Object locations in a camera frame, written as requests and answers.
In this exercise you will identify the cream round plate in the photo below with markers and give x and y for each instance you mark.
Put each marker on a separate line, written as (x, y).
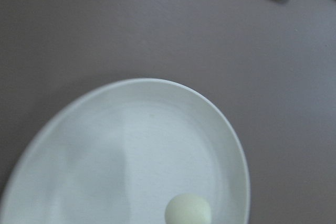
(121, 152)

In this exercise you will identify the white steamed bun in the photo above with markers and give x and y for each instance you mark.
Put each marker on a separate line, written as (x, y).
(188, 208)

